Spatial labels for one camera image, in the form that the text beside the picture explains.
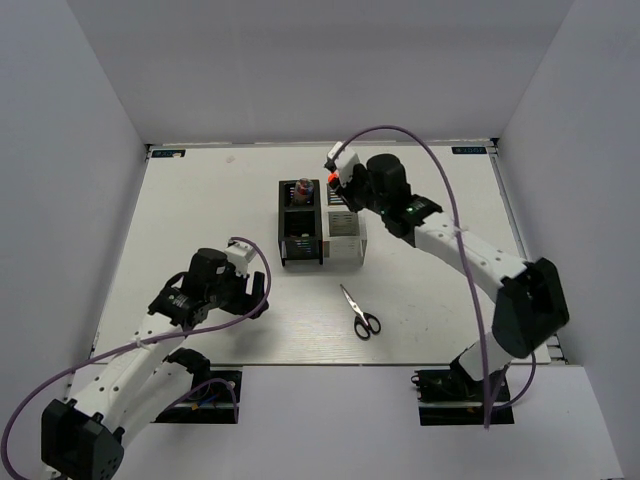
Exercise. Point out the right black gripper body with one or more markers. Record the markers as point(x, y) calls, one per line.
point(358, 191)

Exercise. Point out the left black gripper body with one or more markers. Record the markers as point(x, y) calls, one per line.
point(231, 293)

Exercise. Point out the crayon bottle with pink cap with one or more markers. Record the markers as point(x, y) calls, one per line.
point(303, 192)

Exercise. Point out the black handled scissors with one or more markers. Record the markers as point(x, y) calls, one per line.
point(366, 325)

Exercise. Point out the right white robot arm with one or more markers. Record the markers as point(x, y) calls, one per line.
point(529, 302)

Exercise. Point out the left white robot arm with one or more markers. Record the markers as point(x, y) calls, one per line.
point(86, 436)

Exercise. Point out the white slotted organizer container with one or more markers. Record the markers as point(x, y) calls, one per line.
point(344, 232)

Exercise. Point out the black slotted organizer container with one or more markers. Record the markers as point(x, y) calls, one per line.
point(299, 226)

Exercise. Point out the right blue table label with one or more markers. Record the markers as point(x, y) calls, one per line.
point(469, 150)

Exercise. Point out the blue table label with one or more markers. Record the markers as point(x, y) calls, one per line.
point(168, 153)
point(469, 150)

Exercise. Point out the left blue table label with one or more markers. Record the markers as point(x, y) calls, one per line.
point(168, 153)

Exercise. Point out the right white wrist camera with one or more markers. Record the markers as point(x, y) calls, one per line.
point(342, 161)

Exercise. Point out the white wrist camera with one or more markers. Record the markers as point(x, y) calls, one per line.
point(240, 255)
point(342, 161)

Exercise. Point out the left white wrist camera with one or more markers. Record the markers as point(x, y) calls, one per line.
point(240, 255)

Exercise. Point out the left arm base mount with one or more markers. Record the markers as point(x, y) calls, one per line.
point(211, 405)

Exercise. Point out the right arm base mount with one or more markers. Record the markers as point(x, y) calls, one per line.
point(445, 400)

